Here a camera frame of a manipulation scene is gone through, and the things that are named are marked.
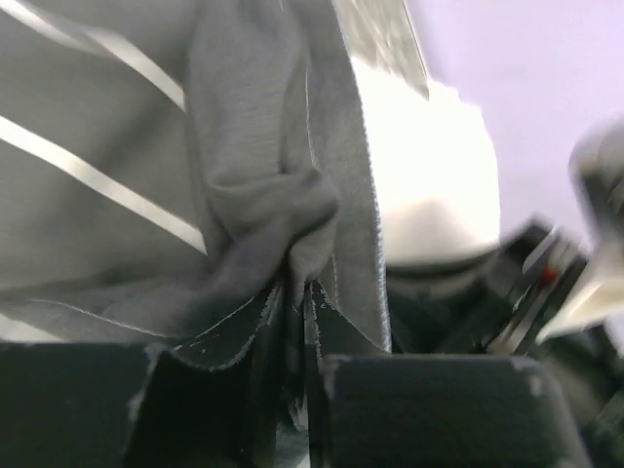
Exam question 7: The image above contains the blue-grey pillowcase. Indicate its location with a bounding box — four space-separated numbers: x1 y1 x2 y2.
0 0 394 352

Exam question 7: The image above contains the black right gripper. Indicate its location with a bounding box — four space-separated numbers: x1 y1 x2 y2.
386 221 623 467

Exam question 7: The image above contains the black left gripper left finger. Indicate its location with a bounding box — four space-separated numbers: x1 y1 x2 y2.
1 284 285 467

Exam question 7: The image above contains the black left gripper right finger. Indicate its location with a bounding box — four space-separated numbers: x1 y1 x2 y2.
304 283 591 467

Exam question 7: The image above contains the white pillow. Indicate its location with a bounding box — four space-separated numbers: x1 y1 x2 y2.
351 58 500 267

